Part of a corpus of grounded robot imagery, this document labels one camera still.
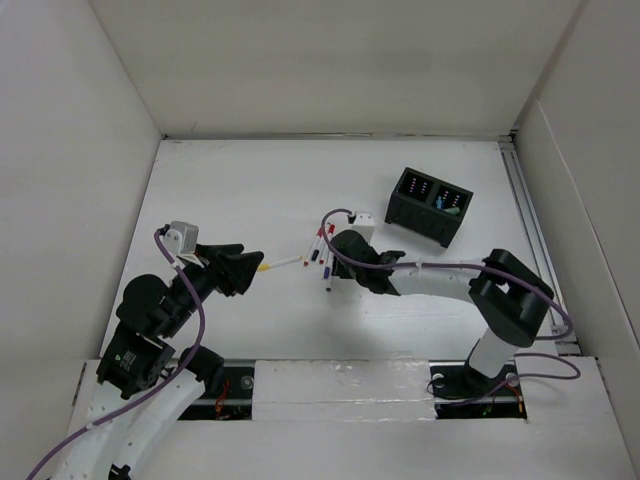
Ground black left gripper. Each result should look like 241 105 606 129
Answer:
161 241 264 335

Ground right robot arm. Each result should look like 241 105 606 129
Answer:
330 229 554 394

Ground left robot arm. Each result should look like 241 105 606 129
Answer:
29 244 264 479

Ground black desk organizer box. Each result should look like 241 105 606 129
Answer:
384 167 474 248

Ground red capped marker right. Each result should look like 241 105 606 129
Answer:
319 223 335 265

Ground red capped marker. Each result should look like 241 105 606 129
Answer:
319 223 335 265
303 227 324 267

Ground red capped marker left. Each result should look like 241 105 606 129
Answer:
303 227 324 267

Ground black capped white marker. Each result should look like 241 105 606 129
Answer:
311 239 326 262

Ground yellow capped white marker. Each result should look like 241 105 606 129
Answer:
258 256 303 272

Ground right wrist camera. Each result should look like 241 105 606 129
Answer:
348 211 376 240

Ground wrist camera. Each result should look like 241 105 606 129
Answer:
161 221 199 256
348 211 376 240

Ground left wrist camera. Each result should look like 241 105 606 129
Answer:
161 221 199 256

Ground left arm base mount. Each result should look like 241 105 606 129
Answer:
178 346 256 421

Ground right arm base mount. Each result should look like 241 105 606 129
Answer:
426 361 527 420

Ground aluminium rail right side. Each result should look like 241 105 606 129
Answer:
498 136 582 356

